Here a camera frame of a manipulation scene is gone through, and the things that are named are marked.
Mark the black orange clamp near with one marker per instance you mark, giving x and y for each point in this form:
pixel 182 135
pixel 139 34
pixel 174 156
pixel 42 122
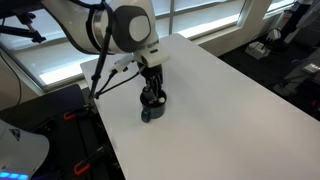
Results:
pixel 86 163

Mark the white power strip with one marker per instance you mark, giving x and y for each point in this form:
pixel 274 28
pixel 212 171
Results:
pixel 257 50

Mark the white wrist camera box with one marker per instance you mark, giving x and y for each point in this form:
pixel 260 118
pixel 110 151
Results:
pixel 152 57

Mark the black orange clamp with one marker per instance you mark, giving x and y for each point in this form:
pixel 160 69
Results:
pixel 86 163
pixel 77 113

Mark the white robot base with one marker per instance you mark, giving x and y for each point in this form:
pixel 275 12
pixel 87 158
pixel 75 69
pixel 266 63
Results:
pixel 21 153

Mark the dark green ceramic mug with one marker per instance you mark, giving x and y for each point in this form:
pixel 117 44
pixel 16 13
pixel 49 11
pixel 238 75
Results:
pixel 152 110

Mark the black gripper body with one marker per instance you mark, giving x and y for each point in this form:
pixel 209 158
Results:
pixel 153 76

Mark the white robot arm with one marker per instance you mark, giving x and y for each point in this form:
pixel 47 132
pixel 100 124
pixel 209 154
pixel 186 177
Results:
pixel 110 27

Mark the black orange clamp far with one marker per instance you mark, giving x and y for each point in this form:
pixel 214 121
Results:
pixel 77 113

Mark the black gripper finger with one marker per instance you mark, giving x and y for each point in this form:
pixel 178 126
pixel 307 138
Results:
pixel 158 89
pixel 150 94

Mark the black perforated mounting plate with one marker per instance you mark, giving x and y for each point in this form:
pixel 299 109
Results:
pixel 72 141

